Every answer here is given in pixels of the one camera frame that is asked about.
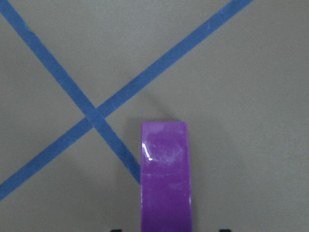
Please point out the purple trapezoid block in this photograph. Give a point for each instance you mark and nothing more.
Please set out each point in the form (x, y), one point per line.
(166, 200)

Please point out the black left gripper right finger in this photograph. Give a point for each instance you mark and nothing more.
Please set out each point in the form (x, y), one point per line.
(224, 230)

